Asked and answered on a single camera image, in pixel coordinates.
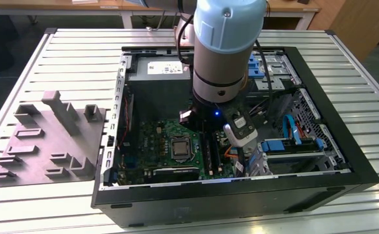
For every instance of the black graphics card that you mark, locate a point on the black graphics card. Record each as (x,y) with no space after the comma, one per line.
(176,170)

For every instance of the wooden cabinet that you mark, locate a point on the wooden cabinet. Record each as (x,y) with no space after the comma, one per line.
(355,24)

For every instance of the RAM stick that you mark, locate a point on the RAM stick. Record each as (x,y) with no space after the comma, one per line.
(206,151)
(216,153)

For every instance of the blue optical drive latch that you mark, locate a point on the blue optical drive latch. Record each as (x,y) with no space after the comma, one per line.
(254,65)

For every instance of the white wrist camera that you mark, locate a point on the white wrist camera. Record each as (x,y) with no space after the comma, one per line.
(240,129)

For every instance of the wooden desk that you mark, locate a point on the wooden desk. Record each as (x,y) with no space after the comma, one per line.
(62,5)

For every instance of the silver CPU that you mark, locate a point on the silver CPU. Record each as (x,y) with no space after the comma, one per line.
(180,148)

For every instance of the grey power supply unit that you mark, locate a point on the grey power supply unit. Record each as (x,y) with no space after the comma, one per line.
(156,97)

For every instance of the black open PC case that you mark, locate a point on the black open PC case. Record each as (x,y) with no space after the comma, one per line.
(208,204)

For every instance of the hard disk in blue carrier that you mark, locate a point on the hard disk in blue carrier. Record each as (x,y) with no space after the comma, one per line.
(275,146)

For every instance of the metal drive cage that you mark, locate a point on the metal drive cage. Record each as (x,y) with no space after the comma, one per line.
(274,85)

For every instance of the green motherboard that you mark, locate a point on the green motherboard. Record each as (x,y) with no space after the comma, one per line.
(154,126)

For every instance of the grey parts rack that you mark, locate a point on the grey parts rack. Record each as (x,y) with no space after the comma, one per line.
(52,146)

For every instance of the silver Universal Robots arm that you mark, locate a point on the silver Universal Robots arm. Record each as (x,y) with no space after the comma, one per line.
(222,61)

